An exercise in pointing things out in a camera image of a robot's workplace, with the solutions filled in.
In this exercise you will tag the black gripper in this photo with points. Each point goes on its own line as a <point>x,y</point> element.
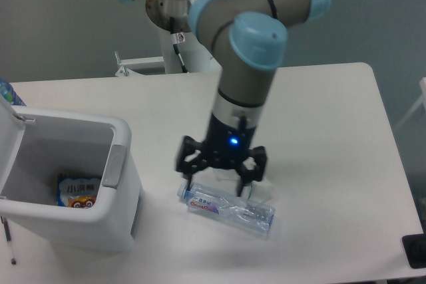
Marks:
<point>225,147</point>

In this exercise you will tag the white frame at right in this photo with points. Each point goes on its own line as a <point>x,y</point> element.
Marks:
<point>416,110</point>

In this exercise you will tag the black and white pen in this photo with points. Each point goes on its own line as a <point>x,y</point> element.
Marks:
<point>9,242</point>

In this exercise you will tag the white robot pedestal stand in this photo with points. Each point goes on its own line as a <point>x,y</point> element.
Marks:
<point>181,51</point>

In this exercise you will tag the black device at edge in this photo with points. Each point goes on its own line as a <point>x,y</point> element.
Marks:
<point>414,246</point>

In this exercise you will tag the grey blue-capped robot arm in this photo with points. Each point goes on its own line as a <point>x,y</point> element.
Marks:
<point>248,39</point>

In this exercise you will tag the snack packet in bin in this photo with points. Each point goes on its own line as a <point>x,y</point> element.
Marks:
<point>77,191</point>

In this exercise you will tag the crumpled white paper tissue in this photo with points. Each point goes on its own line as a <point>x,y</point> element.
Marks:
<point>227,180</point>

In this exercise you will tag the crushed clear plastic bottle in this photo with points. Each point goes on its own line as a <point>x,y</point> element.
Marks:
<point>243,214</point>

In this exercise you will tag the white push-lid trash can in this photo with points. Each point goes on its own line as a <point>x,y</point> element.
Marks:
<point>39,144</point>

